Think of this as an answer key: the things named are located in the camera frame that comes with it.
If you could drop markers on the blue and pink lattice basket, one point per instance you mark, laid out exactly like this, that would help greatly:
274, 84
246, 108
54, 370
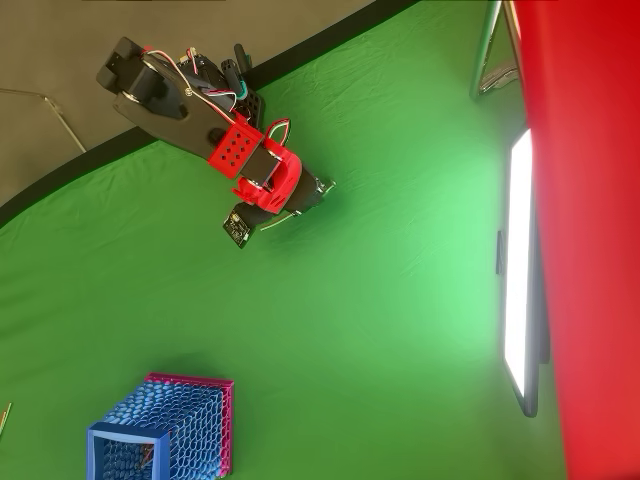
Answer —
185, 420

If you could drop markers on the pale thin stick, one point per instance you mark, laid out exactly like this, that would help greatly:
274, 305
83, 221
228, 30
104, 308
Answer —
6, 417

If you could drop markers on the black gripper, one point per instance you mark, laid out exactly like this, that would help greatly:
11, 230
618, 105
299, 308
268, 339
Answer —
314, 191

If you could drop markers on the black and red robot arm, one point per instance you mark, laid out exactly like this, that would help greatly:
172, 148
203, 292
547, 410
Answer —
165, 110

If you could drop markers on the thin metal rod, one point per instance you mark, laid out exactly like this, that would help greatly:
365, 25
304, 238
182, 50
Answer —
65, 121

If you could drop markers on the green cloth with black edge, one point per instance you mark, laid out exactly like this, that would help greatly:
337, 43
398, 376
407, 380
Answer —
375, 250

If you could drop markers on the chrome tube stand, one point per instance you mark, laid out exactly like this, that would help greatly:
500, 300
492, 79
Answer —
482, 60

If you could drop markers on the black flat light panel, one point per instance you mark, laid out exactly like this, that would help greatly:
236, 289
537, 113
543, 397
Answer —
517, 250

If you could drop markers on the large red blurred object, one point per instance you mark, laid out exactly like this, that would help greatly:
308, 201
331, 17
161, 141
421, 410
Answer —
590, 225

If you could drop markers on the small wrist camera board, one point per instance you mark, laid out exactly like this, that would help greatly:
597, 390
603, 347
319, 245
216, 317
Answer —
237, 229

